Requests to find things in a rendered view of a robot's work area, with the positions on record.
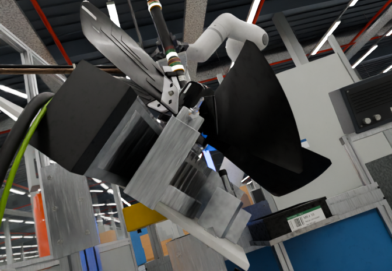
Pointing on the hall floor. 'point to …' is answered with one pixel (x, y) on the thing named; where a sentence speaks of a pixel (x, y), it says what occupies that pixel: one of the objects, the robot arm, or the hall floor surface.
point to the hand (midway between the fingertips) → (166, 42)
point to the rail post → (384, 212)
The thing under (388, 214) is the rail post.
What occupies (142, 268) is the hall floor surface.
